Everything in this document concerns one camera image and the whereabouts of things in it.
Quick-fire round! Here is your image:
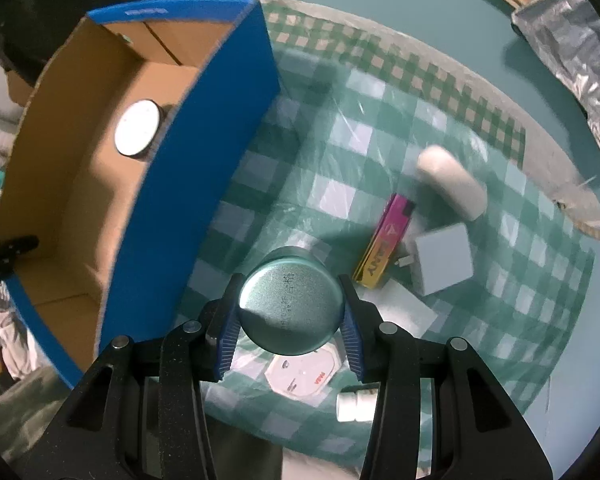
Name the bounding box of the blue cardboard box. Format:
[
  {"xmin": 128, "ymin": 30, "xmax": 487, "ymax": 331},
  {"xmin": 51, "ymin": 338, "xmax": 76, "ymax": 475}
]
[{"xmin": 0, "ymin": 0, "xmax": 282, "ymax": 392}]

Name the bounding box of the white power adapter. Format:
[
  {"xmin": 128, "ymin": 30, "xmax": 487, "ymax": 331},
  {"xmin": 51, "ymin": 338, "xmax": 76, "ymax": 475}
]
[
  {"xmin": 396, "ymin": 223, "xmax": 476, "ymax": 297},
  {"xmin": 372, "ymin": 280, "xmax": 439, "ymax": 342}
]

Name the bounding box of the striped cloth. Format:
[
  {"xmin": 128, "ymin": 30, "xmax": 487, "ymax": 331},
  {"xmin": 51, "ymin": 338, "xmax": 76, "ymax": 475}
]
[{"xmin": 0, "ymin": 280, "xmax": 37, "ymax": 382}]

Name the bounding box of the white octagonal disc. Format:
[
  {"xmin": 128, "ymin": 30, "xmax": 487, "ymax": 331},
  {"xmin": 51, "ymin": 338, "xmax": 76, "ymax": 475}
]
[{"xmin": 264, "ymin": 340, "xmax": 342, "ymax": 403}]

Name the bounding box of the green checkered tablecloth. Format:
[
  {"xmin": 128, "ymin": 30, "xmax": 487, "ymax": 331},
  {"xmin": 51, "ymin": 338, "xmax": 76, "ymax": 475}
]
[{"xmin": 172, "ymin": 0, "xmax": 597, "ymax": 467}]

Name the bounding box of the pink and yellow box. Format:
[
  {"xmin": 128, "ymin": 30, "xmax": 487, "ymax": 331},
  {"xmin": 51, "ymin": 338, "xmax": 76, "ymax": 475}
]
[{"xmin": 352, "ymin": 193, "xmax": 415, "ymax": 290}]

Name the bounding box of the grey cloth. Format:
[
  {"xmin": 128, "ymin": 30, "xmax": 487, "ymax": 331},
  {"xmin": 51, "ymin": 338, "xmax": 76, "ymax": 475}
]
[{"xmin": 0, "ymin": 365, "xmax": 83, "ymax": 467}]

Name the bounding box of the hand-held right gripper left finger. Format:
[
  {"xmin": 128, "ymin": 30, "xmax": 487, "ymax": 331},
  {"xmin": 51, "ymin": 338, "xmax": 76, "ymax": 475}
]
[{"xmin": 25, "ymin": 273, "xmax": 247, "ymax": 480}]

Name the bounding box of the green round metal tin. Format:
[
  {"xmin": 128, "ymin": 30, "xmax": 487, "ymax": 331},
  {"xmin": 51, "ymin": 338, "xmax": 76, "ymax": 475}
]
[{"xmin": 239, "ymin": 246, "xmax": 343, "ymax": 357}]

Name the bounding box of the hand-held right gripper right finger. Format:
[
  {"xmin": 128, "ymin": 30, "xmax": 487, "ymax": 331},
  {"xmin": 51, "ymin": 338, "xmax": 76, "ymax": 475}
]
[{"xmin": 338, "ymin": 275, "xmax": 554, "ymax": 480}]

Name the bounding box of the silver foil sheet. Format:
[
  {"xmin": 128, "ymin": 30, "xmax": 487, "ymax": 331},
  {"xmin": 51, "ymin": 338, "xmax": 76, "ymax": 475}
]
[{"xmin": 511, "ymin": 0, "xmax": 600, "ymax": 182}]

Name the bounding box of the black round speaker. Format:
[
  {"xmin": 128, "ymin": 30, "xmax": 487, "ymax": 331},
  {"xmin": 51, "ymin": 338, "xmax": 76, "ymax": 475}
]
[{"xmin": 114, "ymin": 100, "xmax": 167, "ymax": 158}]

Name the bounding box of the beige rope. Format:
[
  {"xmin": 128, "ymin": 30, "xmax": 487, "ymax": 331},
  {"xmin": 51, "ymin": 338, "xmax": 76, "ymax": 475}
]
[{"xmin": 555, "ymin": 194, "xmax": 600, "ymax": 247}]

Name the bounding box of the small white bottle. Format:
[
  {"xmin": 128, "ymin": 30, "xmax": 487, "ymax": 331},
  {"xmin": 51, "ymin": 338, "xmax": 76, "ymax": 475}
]
[{"xmin": 336, "ymin": 391, "xmax": 377, "ymax": 424}]

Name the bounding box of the white oval case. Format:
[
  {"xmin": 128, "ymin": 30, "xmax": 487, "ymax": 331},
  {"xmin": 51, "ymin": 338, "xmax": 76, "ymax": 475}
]
[{"xmin": 417, "ymin": 145, "xmax": 487, "ymax": 222}]

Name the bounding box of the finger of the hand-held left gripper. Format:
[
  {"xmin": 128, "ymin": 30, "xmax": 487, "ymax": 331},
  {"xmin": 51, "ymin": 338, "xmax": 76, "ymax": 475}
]
[{"xmin": 0, "ymin": 234, "xmax": 40, "ymax": 294}]

